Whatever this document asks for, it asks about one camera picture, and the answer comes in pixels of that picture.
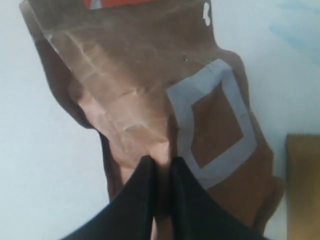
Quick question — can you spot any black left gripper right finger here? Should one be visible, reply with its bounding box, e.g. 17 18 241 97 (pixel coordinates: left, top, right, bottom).
170 157 273 240

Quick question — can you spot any brown paper bag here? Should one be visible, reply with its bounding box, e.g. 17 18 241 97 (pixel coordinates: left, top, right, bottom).
286 134 320 240

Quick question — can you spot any brown coffee pouch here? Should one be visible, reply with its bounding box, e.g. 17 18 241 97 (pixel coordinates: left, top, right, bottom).
19 0 284 240

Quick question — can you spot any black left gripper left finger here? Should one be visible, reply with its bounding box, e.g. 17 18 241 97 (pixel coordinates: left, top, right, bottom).
64 156 157 240

